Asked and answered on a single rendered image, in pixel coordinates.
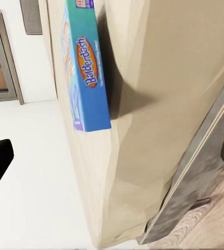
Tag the bed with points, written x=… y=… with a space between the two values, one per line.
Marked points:
x=163 y=63

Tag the board game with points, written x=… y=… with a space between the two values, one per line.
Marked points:
x=83 y=67

